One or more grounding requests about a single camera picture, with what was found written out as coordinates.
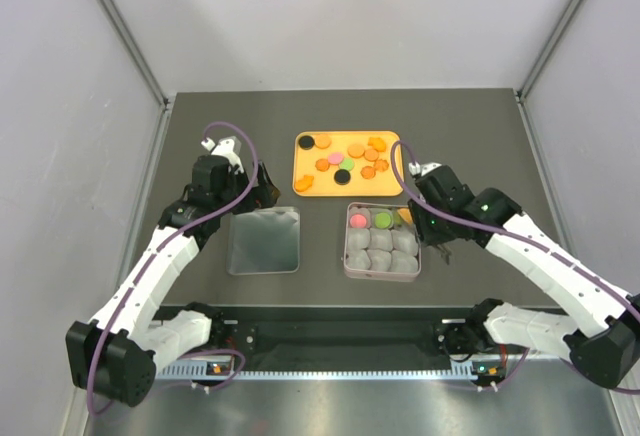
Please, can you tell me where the orange round cookie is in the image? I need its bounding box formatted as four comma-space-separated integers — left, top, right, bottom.
314, 134, 332, 149
364, 148, 379, 162
347, 144, 365, 158
397, 207, 413, 224

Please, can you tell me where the green sandwich cookie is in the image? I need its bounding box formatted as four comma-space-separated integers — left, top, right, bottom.
339, 157, 355, 171
374, 212, 394, 229

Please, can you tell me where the orange swirl cookie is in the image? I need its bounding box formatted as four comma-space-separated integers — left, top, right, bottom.
361, 166, 376, 180
374, 159, 389, 172
315, 159, 330, 172

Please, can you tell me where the black sandwich cookie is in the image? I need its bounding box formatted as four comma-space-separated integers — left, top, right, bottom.
334, 169, 351, 185

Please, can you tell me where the pink sandwich cookie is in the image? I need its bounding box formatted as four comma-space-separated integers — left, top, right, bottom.
327, 152, 344, 165
349, 213, 370, 229

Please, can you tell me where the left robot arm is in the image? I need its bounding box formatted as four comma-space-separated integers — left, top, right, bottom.
65, 155, 279, 415

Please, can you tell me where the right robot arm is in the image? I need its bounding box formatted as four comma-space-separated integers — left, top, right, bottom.
408, 162, 639, 390

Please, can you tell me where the orange fish cookie front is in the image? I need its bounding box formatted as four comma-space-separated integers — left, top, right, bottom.
294, 175, 314, 193

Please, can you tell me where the orange fish cookie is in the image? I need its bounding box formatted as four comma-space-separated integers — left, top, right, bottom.
368, 137, 387, 152
294, 175, 314, 193

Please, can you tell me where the silver tin lid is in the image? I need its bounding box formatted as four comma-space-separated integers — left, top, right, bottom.
226, 206, 301, 276

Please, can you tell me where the pink cookie tin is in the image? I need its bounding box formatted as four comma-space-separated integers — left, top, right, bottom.
342, 202, 422, 283

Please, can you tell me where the black cookie at tray corner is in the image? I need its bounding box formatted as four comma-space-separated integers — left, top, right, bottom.
298, 135, 315, 150

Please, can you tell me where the yellow tray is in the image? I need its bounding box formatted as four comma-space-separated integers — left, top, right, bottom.
292, 130, 403, 197

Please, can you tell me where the orange fish cookie back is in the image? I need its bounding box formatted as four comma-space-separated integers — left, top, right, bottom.
368, 137, 387, 152

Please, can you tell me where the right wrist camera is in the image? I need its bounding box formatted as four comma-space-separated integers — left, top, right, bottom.
408, 161, 441, 179

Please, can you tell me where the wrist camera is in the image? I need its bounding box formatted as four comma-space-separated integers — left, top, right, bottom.
408, 161, 441, 179
201, 136, 241, 166

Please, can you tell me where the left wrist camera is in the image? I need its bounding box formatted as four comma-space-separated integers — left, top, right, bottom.
201, 136, 241, 166

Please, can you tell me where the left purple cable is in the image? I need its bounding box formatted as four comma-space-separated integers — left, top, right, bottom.
85, 121, 261, 416

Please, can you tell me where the purple cable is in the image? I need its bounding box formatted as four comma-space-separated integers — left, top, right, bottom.
389, 140, 640, 395
85, 121, 261, 416

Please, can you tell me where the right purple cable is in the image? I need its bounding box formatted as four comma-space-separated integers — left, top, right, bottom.
389, 140, 640, 395

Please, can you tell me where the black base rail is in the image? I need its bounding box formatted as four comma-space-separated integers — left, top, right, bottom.
188, 303, 497, 373

